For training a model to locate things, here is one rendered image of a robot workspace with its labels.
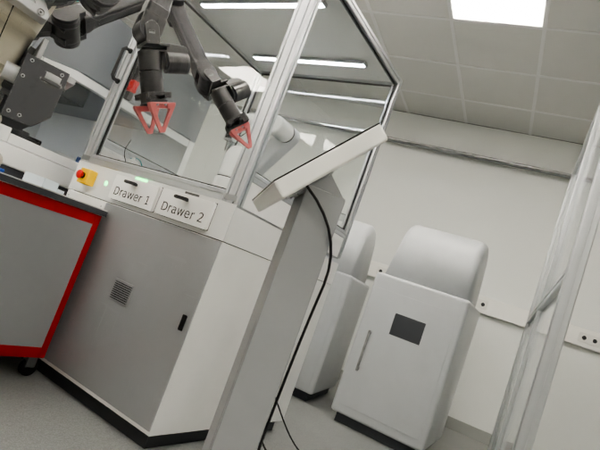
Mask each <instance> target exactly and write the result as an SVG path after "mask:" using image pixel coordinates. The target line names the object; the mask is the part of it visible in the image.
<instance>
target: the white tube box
mask: <svg viewBox="0 0 600 450"><path fill-rule="evenodd" d="M22 179H23V180H25V181H28V182H30V183H33V184H35V185H38V186H41V187H42V188H47V189H50V190H52V191H54V192H56V190H57V188H58V187H59V183H56V182H54V181H52V180H50V179H46V178H43V177H41V176H38V175H36V174H33V173H31V172H28V171H25V173H24V175H23V178H22Z"/></svg>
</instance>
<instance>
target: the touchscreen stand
mask: <svg viewBox="0 0 600 450"><path fill-rule="evenodd" d="M308 186H309V187H310V189H311V190H312V192H313V193H314V194H315V196H316V197H317V198H318V200H319V202H320V204H321V207H322V209H323V211H324V212H325V214H326V217H327V220H328V223H329V228H330V234H331V238H333V235H334V232H335V229H336V227H337V225H338V220H339V217H340V215H341V213H342V210H343V207H344V204H345V201H346V200H345V198H342V197H340V196H336V195H333V194H331V193H329V192H327V191H324V190H322V189H319V188H317V187H314V186H311V185H308ZM328 250H329V235H328V230H327V226H326V224H325V221H324V219H323V216H322V213H321V210H320V208H319V206H318V205H317V203H316V202H315V200H314V198H313V196H312V195H311V194H310V192H309V191H308V189H307V188H306V189H305V190H304V192H303V194H301V195H300V196H297V197H295V198H294V201H293V203H292V205H291V208H290V211H289V213H288V216H287V220H286V222H285V225H284V228H283V230H282V232H281V235H280V238H279V242H278V244H277V247H276V249H275V252H274V255H273V256H272V259H271V264H270V266H269V269H268V271H267V273H266V276H265V279H264V282H263V284H262V288H261V290H260V293H259V296H258V298H257V300H256V303H255V306H254V309H253V312H252V315H251V317H250V320H249V322H248V324H247V327H246V332H245V334H244V336H243V339H242V342H241V344H240V347H239V349H238V351H237V356H236V359H235V361H234V363H233V366H232V368H231V371H230V374H229V377H228V380H227V383H226V385H225V388H224V390H223V393H222V395H221V400H220V402H219V404H218V407H217V410H216V412H215V414H214V417H213V420H212V424H211V427H210V428H209V431H208V434H207V437H206V439H205V442H204V445H203V448H202V450H257V448H258V446H259V443H260V441H261V438H262V435H263V431H264V428H265V426H266V423H267V420H268V418H269V415H270V413H271V408H272V406H273V403H274V401H275V398H276V395H277V393H278V390H279V386H280V383H281V381H282V378H283V375H284V373H285V370H286V368H287V365H288V361H289V358H290V355H291V353H292V350H293V348H294V345H295V342H296V338H297V335H298V333H299V330H300V328H301V325H302V322H303V320H304V316H305V313H306V310H307V308H308V305H309V303H310V300H311V297H312V294H313V291H314V288H315V285H316V282H317V280H318V278H319V275H320V272H321V268H322V265H323V263H324V260H325V257H326V254H327V252H328Z"/></svg>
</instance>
